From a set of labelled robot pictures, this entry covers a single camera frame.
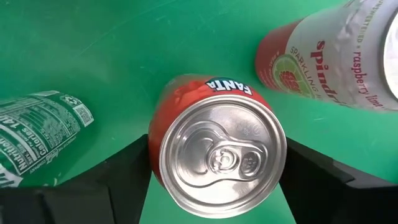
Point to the green table mat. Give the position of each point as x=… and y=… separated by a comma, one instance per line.
x=155, y=37

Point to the white red Spindrift can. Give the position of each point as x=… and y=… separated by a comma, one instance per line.
x=326, y=56

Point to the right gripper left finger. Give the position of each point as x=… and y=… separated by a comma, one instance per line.
x=93, y=199

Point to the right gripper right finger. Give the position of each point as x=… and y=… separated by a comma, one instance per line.
x=335, y=202

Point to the green Sprite can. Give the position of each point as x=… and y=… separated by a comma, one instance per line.
x=40, y=133

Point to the red Fanta strawberry can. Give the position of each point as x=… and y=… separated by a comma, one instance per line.
x=217, y=155

